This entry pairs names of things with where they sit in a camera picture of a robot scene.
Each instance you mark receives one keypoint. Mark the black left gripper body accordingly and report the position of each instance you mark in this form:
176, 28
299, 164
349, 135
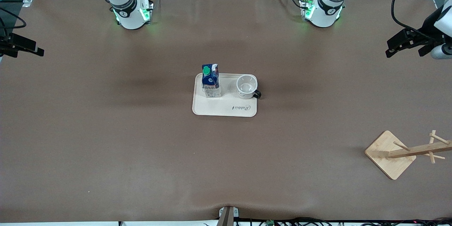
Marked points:
426, 30

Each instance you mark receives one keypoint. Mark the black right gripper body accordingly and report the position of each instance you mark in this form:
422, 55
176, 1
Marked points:
7, 46

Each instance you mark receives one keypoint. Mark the blue white milk carton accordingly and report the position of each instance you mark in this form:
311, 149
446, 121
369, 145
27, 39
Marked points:
211, 85

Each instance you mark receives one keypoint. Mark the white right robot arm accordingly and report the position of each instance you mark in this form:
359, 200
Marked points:
127, 10

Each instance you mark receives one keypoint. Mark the wooden mug rack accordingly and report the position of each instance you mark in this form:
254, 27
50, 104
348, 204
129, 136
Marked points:
388, 164

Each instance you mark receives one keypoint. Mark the cream rectangular serving tray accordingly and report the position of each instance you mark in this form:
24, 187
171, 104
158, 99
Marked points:
226, 107

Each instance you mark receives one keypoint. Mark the small green circuit board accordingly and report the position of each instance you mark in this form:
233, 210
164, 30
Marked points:
270, 223

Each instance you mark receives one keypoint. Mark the grey metal post bracket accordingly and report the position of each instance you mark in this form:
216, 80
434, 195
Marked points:
229, 217

